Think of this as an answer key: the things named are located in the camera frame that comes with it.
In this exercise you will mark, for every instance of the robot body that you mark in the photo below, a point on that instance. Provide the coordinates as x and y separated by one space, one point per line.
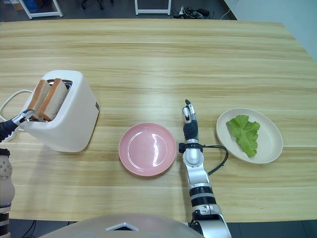
123 226

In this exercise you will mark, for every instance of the green lettuce leaf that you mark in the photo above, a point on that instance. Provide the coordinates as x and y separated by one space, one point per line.
245 132

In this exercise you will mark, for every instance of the bread slice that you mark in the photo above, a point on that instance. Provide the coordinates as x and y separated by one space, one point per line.
37 98
55 100

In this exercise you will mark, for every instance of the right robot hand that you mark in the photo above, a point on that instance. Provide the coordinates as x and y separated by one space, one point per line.
190 124

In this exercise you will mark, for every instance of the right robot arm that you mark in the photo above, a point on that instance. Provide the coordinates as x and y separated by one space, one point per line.
203 188

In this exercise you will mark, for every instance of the pink plate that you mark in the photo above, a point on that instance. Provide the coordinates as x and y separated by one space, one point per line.
147 149

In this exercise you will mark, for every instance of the cream toaster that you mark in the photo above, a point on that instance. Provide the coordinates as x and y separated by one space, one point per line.
74 119

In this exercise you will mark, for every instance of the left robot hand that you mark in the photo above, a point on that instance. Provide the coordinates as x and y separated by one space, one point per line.
15 122

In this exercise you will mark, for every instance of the cream plate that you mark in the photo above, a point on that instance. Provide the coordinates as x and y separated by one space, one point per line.
268 141

